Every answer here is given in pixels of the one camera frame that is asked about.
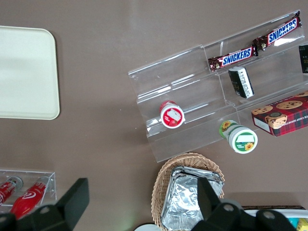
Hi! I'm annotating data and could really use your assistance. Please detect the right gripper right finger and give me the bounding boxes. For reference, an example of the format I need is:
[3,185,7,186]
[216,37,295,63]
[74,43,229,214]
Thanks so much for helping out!
[192,177,296,231]

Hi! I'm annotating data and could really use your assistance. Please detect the yellow snack packet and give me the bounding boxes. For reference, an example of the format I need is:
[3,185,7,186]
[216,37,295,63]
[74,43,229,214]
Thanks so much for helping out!
[297,218,308,231]

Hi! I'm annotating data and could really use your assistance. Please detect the light wicker basket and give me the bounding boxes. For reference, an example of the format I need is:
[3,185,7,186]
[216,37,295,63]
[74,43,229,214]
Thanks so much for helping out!
[151,152,225,231]

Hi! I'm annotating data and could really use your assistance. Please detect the red lid jar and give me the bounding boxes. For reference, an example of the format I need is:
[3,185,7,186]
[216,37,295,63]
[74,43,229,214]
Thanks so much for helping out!
[160,100,186,129]

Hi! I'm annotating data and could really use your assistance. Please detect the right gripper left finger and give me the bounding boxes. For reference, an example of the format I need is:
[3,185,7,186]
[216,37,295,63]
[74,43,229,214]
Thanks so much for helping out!
[0,177,90,231]

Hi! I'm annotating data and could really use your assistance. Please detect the small black box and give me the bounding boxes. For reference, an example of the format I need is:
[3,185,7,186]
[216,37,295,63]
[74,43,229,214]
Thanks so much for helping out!
[228,67,255,99]
[298,44,308,74]

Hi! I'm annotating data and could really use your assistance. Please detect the white snack tray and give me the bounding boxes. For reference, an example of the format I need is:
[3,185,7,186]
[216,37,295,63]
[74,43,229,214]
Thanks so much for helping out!
[242,208,308,231]

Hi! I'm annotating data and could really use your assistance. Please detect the cream plastic tray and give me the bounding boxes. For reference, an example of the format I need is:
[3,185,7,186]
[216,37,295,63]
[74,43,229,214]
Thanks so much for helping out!
[0,26,60,120]

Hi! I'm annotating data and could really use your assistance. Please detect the clear acrylic stepped stand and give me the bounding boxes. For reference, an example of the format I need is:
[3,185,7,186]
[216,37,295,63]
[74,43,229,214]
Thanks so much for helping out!
[128,9,308,162]

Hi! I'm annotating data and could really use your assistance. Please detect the dark brown board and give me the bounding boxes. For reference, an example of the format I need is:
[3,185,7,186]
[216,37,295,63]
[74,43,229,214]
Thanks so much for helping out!
[240,205,304,210]

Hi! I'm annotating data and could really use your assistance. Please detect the red plaid cookie box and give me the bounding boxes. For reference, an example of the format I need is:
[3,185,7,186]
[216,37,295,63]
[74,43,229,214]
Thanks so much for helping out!
[251,90,308,137]

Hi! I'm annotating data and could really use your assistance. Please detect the stacked aluminium foil trays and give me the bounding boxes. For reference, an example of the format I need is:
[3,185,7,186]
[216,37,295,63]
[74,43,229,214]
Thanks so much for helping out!
[160,166,224,231]

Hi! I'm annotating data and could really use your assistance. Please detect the Snickers bar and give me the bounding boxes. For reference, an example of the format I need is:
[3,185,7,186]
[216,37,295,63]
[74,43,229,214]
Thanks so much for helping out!
[254,16,302,51]
[208,45,259,73]

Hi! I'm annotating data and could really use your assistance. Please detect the green lid sunflower jar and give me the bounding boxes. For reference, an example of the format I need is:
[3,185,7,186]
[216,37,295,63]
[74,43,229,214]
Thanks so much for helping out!
[218,119,258,154]

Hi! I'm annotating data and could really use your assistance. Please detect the red cola bottle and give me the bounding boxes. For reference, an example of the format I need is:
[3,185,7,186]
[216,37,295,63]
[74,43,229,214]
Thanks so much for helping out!
[11,176,50,217]
[0,177,24,207]

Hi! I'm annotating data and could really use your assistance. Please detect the clear acrylic bottle rack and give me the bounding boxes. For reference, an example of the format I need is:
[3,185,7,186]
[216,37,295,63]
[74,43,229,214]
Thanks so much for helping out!
[0,169,57,212]

